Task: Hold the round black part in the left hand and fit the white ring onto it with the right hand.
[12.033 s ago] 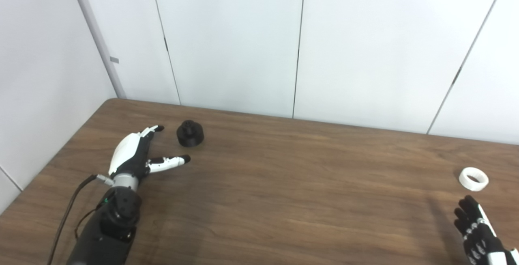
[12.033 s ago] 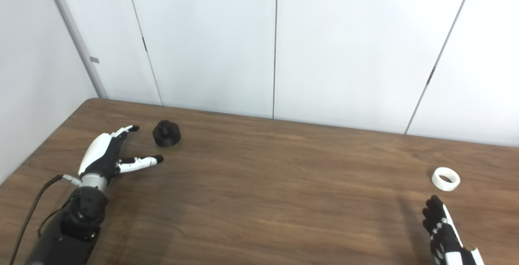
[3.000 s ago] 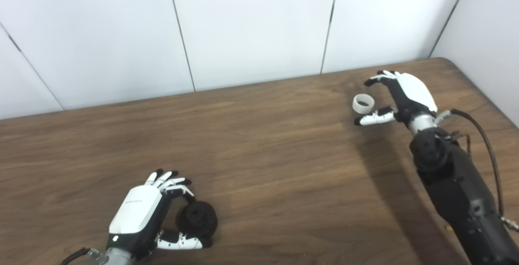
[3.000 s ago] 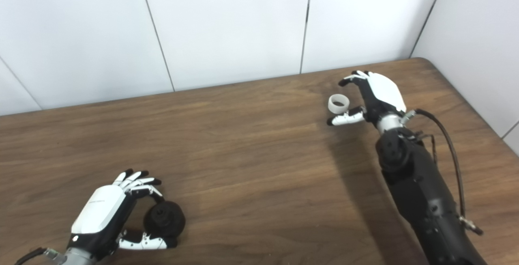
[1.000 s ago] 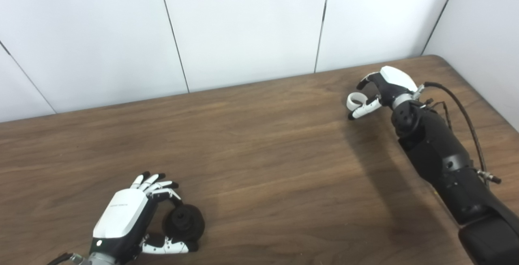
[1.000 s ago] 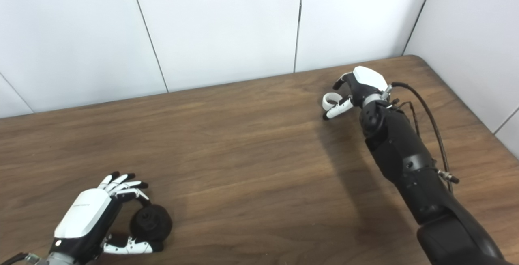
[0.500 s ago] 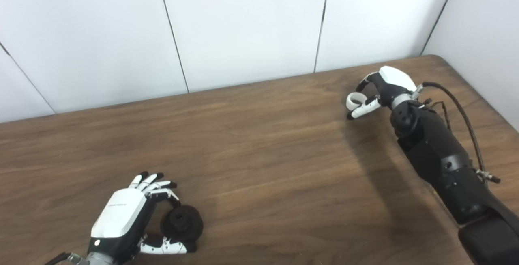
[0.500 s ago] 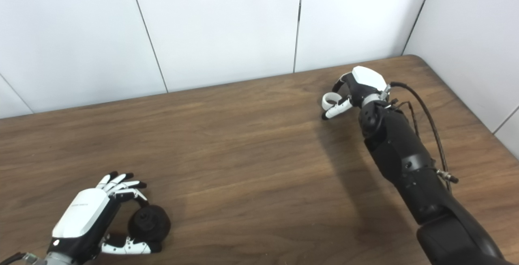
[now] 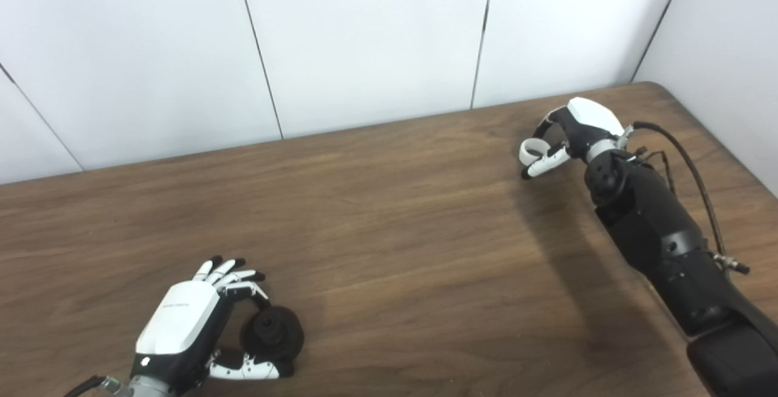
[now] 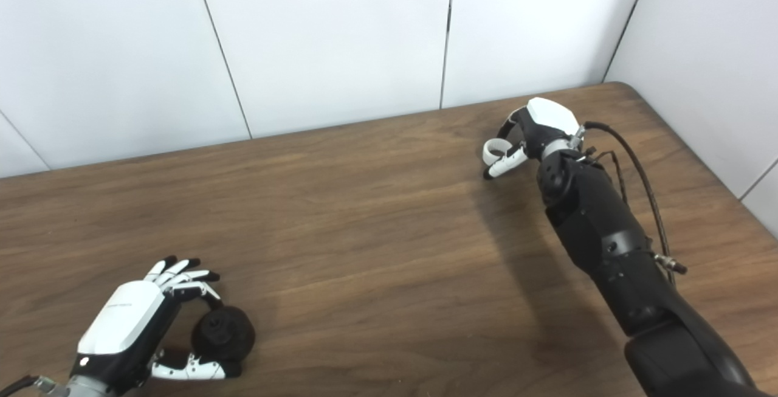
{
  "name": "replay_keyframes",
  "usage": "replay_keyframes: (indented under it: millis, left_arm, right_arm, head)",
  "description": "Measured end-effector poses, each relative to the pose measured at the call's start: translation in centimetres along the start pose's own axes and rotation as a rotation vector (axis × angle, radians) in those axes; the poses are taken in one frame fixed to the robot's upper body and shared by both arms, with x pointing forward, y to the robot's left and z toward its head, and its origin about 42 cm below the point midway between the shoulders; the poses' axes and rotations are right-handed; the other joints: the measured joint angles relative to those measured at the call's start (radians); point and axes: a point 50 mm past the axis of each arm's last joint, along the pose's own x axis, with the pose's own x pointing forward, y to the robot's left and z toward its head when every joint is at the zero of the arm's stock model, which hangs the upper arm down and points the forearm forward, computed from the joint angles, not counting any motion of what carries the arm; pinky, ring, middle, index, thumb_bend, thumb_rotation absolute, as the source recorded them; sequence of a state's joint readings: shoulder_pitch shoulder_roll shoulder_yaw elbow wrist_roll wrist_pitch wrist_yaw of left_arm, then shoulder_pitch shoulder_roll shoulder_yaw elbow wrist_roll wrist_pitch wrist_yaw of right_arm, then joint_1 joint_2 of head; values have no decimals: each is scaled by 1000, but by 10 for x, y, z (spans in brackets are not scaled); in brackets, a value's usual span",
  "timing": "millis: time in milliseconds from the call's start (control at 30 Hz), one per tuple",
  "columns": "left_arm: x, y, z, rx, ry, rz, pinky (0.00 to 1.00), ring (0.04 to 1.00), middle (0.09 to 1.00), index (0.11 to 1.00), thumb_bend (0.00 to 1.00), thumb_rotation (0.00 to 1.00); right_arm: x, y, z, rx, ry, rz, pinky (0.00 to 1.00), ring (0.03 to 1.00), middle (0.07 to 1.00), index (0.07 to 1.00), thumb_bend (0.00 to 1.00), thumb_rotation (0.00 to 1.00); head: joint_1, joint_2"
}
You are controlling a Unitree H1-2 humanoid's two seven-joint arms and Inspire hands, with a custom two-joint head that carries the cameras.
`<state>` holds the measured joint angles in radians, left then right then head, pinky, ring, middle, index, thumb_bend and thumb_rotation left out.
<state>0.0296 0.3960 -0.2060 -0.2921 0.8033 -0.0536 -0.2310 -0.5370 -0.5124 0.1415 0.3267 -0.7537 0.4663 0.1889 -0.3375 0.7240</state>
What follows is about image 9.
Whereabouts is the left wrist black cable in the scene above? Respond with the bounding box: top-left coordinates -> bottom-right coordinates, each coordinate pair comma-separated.
64,375 -> 109,397

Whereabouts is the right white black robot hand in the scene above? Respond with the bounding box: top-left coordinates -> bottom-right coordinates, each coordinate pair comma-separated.
518,97 -> 627,180

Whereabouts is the round black plastic part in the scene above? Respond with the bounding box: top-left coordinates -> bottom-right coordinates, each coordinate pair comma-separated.
240,306 -> 305,365

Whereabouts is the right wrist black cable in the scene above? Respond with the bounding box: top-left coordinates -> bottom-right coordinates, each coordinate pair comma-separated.
619,121 -> 751,276

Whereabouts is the white plastic ring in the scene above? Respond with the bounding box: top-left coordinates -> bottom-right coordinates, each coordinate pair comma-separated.
518,137 -> 549,168

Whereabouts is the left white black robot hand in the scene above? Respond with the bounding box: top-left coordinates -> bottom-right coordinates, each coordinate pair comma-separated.
129,256 -> 295,395

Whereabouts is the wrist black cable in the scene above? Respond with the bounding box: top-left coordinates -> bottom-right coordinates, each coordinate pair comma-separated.
619,121 -> 751,276
64,375 -> 109,397

